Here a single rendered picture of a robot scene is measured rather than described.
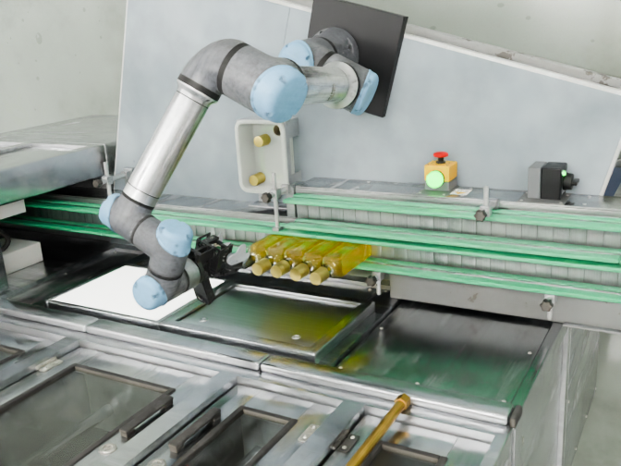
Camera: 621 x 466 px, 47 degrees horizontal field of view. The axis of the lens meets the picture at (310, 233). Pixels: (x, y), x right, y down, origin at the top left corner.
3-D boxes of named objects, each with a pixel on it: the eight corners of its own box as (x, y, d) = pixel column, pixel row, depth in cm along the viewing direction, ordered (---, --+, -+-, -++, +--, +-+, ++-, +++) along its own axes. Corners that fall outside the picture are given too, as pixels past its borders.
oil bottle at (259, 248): (285, 244, 214) (245, 267, 196) (283, 226, 212) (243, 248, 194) (301, 245, 211) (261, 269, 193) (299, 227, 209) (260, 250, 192)
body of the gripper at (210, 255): (236, 243, 169) (205, 260, 159) (229, 274, 173) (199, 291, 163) (210, 230, 172) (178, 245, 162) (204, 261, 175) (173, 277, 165)
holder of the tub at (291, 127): (257, 201, 230) (244, 207, 224) (250, 116, 222) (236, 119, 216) (303, 205, 222) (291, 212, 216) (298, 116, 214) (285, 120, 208)
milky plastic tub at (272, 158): (255, 185, 229) (239, 191, 221) (249, 116, 222) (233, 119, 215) (302, 189, 220) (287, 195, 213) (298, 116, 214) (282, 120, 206)
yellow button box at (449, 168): (433, 184, 199) (424, 190, 193) (432, 157, 197) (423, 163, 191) (457, 185, 196) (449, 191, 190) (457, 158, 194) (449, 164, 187)
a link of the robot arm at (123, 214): (195, 12, 145) (84, 220, 150) (237, 34, 142) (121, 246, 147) (220, 31, 156) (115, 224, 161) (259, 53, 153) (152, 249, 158)
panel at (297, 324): (126, 271, 236) (44, 309, 208) (125, 263, 235) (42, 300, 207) (375, 311, 193) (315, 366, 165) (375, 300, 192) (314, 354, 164)
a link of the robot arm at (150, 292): (162, 288, 146) (152, 320, 151) (194, 271, 156) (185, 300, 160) (133, 269, 149) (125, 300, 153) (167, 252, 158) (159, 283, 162)
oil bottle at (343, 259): (354, 253, 203) (318, 278, 185) (353, 234, 201) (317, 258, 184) (371, 255, 200) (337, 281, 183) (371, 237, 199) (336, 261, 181)
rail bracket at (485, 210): (486, 206, 180) (470, 221, 169) (487, 178, 178) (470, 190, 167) (502, 208, 179) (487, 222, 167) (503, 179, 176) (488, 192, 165)
